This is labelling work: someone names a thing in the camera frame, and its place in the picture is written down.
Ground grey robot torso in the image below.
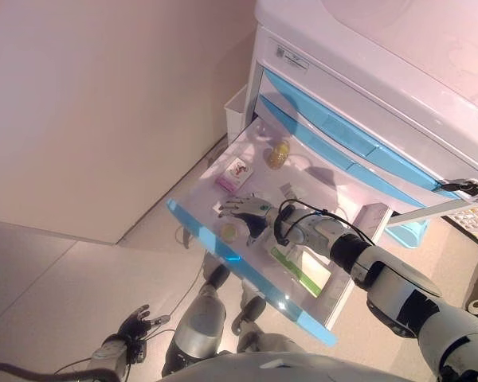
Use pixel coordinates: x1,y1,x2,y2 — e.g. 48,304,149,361
155,349,387,382

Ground pink white medicine box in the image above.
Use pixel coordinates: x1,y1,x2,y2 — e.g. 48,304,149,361
216,156,255,194

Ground cart label sticker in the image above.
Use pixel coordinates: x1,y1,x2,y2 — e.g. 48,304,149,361
268,37,311,76

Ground light blue waste bin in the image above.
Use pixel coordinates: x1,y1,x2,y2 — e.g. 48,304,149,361
384,220,430,251

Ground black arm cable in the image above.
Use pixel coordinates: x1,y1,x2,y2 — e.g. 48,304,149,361
0,361,119,382
273,198,379,248

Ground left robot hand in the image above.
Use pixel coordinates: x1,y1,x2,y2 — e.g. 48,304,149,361
117,304,170,344

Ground green white medicine box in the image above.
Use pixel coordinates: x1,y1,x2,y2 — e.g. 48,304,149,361
268,244,332,298

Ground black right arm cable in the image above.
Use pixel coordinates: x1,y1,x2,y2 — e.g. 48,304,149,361
273,198,379,248

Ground small yellow pill bottle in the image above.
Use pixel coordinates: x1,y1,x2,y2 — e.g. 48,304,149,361
264,139,292,171

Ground clear bottle yellow capsules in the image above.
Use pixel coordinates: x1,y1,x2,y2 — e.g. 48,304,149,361
218,222,241,243

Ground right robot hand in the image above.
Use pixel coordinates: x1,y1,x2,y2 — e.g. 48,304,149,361
217,193,280,248

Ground white medical cart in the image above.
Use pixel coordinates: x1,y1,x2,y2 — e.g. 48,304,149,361
245,0,478,230

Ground left robot leg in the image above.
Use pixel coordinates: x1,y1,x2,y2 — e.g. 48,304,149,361
161,264,230,377

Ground white side bin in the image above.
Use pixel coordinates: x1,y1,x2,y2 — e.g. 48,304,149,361
224,84,249,141

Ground thin floor cable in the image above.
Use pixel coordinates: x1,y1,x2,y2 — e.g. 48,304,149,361
170,222,208,322

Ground black cart lock key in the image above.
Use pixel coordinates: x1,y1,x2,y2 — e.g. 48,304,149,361
441,177,478,197

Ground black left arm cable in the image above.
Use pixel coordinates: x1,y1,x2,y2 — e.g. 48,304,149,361
0,361,119,382

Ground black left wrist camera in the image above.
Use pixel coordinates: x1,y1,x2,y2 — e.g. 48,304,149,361
128,339,147,366

